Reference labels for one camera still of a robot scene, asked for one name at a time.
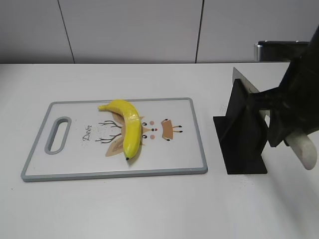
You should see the black knife stand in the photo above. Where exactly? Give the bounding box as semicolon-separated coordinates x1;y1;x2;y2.
213;79;267;174

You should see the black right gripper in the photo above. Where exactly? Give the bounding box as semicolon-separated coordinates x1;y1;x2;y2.
250;57;319;149

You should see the white grey cutting board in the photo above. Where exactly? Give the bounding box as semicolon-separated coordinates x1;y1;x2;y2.
21;98;208;182

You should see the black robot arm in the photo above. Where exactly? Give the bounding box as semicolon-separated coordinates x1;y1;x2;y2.
252;30;319;147

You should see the yellow plastic banana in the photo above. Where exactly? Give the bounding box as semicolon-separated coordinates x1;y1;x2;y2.
98;100;142;160

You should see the white handled kitchen knife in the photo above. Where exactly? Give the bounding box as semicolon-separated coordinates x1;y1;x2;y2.
232;67;318;170

